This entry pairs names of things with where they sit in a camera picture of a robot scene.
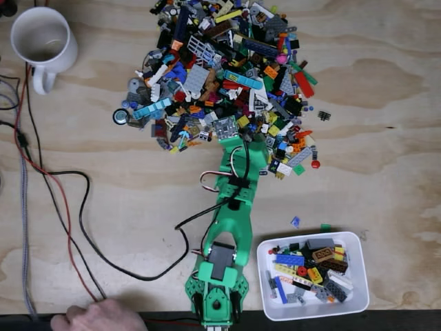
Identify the red long Lego brick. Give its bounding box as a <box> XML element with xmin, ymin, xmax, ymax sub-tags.
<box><xmin>293</xmin><ymin>70</ymin><xmax>316</xmax><ymax>99</ymax></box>

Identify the person's hand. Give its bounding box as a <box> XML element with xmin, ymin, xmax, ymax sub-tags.
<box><xmin>50</xmin><ymin>298</ymin><xmax>149</xmax><ymax>331</ymax></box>

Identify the light blue long plate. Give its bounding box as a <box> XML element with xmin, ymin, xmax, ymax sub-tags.
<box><xmin>223</xmin><ymin>70</ymin><xmax>263</xmax><ymax>91</ymax></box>

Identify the thick black cable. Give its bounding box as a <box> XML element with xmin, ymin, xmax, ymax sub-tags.
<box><xmin>0</xmin><ymin>120</ymin><xmax>225</xmax><ymax>281</ymax></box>

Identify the grey studded Lego plate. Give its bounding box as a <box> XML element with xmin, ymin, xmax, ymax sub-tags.
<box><xmin>287</xmin><ymin>146</ymin><xmax>314</xmax><ymax>169</ymax></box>

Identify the dark brown Lego brick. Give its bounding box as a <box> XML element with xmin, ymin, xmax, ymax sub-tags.
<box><xmin>320</xmin><ymin>258</ymin><xmax>349</xmax><ymax>273</ymax></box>

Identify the black device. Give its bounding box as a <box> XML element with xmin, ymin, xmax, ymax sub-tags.
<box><xmin>0</xmin><ymin>0</ymin><xmax>18</xmax><ymax>18</ymax></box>

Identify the blue narrow Lego plate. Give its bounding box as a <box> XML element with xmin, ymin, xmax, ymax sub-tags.
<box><xmin>274</xmin><ymin>275</ymin><xmax>289</xmax><ymax>305</ymax></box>

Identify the grey narrow Lego piece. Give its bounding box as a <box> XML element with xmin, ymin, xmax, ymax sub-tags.
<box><xmin>265</xmin><ymin>270</ymin><xmax>278</xmax><ymax>300</ymax></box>

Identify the light blue Lego brick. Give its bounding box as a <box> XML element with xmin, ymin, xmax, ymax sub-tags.
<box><xmin>132</xmin><ymin>97</ymin><xmax>172</xmax><ymax>121</ymax></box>

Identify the white long Lego brick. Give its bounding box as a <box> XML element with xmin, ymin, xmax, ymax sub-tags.
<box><xmin>150</xmin><ymin>64</ymin><xmax>169</xmax><ymax>87</ymax></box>

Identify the white ceramic mug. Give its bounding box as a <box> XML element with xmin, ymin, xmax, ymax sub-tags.
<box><xmin>10</xmin><ymin>6</ymin><xmax>79</xmax><ymax>96</ymax></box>

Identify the bare camera circuit board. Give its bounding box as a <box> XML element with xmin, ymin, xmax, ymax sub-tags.
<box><xmin>212</xmin><ymin>116</ymin><xmax>239</xmax><ymax>142</ymax></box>

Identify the grey round Lego dish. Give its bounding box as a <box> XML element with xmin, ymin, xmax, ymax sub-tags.
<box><xmin>127</xmin><ymin>77</ymin><xmax>145</xmax><ymax>94</ymax></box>

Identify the dark blue Lego beam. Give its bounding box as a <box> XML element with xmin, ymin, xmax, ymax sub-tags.
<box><xmin>173</xmin><ymin>6</ymin><xmax>190</xmax><ymax>42</ymax></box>

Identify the grey Lego brick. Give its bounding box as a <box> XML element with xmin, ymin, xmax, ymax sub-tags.
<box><xmin>305</xmin><ymin>238</ymin><xmax>336</xmax><ymax>251</ymax></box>

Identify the large grey Lego plate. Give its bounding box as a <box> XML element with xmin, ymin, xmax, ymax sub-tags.
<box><xmin>182</xmin><ymin>63</ymin><xmax>210</xmax><ymax>94</ymax></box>

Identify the dark blue long plate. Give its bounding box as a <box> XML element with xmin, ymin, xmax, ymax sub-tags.
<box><xmin>242</xmin><ymin>37</ymin><xmax>279</xmax><ymax>59</ymax></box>

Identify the dark grey Lego plate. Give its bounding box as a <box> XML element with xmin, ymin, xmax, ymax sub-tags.
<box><xmin>322</xmin><ymin>278</ymin><xmax>349</xmax><ymax>303</ymax></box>

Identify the green long Lego plate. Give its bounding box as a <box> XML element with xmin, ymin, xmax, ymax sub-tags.
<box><xmin>288</xmin><ymin>61</ymin><xmax>318</xmax><ymax>86</ymax></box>

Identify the white plastic bin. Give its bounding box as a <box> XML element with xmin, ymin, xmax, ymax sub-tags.
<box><xmin>256</xmin><ymin>231</ymin><xmax>370</xmax><ymax>322</ymax></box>

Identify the thin black cable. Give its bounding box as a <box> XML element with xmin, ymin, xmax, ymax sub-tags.
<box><xmin>24</xmin><ymin>61</ymin><xmax>107</xmax><ymax>301</ymax></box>

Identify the white Lego fence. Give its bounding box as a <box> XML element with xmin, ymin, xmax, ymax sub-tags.
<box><xmin>187</xmin><ymin>34</ymin><xmax>215</xmax><ymax>66</ymax></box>

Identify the white Lego slope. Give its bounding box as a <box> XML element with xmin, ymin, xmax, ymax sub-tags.
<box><xmin>327</xmin><ymin>270</ymin><xmax>355</xmax><ymax>290</ymax></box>

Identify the grey Lego wedge plate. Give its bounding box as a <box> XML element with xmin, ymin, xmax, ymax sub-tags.
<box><xmin>279</xmin><ymin>72</ymin><xmax>296</xmax><ymax>96</ymax></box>

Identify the grey braided cable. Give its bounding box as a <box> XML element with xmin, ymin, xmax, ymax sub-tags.
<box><xmin>0</xmin><ymin>79</ymin><xmax>39</xmax><ymax>320</ymax></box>

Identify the yellow long Lego plate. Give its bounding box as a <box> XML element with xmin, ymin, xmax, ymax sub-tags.
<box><xmin>274</xmin><ymin>263</ymin><xmax>298</xmax><ymax>277</ymax></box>

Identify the red cable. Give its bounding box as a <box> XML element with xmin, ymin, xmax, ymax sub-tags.
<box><xmin>13</xmin><ymin>63</ymin><xmax>201</xmax><ymax>327</ymax></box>

